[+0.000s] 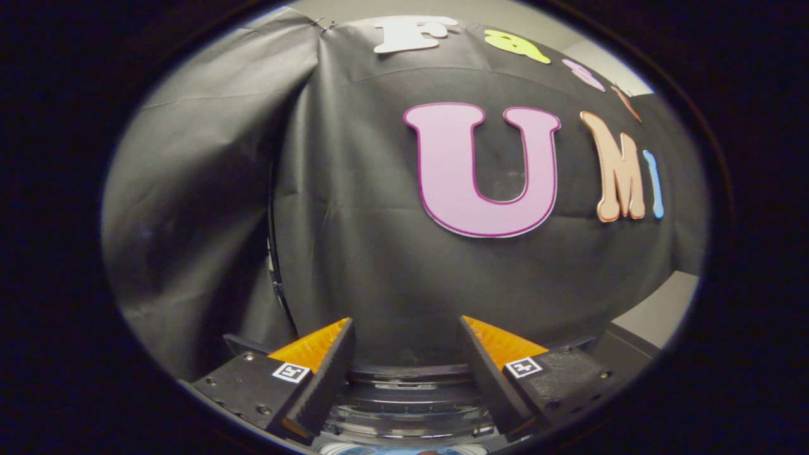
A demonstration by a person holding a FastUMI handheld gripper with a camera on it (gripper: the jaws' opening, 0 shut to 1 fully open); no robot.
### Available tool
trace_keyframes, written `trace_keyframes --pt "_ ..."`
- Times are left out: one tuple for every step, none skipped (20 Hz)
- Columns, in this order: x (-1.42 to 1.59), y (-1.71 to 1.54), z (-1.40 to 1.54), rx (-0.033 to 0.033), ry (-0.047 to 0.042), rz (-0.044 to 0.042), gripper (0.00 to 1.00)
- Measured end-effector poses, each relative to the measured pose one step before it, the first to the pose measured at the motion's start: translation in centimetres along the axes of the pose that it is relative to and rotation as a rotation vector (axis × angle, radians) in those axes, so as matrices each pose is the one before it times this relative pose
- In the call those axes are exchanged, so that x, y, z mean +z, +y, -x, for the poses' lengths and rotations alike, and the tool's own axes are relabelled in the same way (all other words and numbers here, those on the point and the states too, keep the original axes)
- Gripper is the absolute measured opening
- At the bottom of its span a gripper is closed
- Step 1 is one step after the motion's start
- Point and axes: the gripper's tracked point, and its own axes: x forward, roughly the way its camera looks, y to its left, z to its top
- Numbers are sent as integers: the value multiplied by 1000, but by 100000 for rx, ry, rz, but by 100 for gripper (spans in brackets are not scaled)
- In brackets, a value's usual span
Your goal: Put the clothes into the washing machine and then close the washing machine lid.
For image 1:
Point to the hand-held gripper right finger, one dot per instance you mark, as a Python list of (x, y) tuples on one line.
[(483, 373)]

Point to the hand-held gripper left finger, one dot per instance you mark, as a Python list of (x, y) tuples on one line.
[(328, 373)]

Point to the grey washing machine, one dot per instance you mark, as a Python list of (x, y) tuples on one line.
[(404, 404)]

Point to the light blue shirt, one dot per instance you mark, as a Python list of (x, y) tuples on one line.
[(392, 451)]

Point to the black backdrop cloth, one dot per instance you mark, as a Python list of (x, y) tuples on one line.
[(354, 240)]

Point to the white cabinet with grey top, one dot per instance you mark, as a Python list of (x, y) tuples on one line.
[(663, 309)]

